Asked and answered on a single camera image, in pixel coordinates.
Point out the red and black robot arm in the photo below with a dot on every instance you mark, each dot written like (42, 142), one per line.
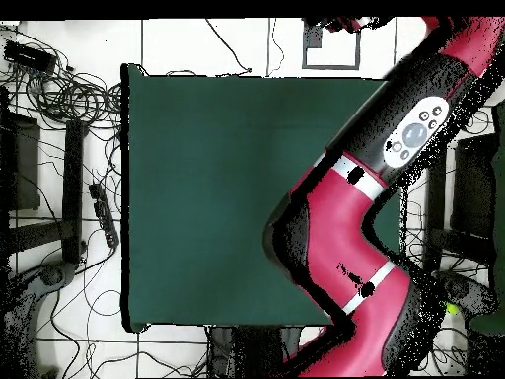
(339, 221)

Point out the black flat panel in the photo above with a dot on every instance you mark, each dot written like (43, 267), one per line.
(23, 166)
(473, 185)

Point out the dark green table cloth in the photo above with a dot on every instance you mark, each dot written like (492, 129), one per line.
(197, 197)

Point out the black power strip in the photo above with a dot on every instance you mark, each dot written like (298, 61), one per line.
(104, 215)

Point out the dark grey square patch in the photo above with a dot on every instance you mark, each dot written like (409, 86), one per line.
(313, 39)

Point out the yellow-green small object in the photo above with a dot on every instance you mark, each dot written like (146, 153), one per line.
(453, 308)

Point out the dark green fabric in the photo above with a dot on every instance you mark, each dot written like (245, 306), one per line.
(500, 197)

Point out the black electronics box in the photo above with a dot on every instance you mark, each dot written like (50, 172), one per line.
(29, 57)

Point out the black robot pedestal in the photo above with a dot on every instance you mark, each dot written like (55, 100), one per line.
(252, 351)

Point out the grey square floor frame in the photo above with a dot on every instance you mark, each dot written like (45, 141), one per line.
(304, 55)

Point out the black metal frame bar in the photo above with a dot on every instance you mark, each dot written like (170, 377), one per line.
(436, 221)
(73, 189)

